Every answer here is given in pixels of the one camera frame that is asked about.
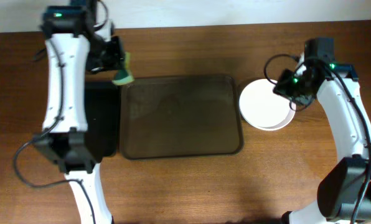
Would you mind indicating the black rectangular water tray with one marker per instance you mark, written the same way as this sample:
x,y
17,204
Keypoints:
x,y
102,107

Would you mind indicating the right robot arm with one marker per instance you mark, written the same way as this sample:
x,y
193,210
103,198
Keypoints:
x,y
344,195

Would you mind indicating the white plate top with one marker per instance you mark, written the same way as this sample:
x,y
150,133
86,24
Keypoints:
x,y
263,109

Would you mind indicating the green and yellow sponge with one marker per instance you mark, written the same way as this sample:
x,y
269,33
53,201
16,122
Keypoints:
x,y
124,75

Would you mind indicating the brown plastic serving tray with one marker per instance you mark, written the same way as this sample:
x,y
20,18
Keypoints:
x,y
180,116

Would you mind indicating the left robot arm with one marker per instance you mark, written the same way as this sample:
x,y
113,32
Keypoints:
x,y
79,39

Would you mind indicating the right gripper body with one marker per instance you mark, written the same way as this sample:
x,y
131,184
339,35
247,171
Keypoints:
x,y
285,86

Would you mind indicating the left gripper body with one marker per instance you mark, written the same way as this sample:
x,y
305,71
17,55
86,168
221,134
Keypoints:
x,y
116,58

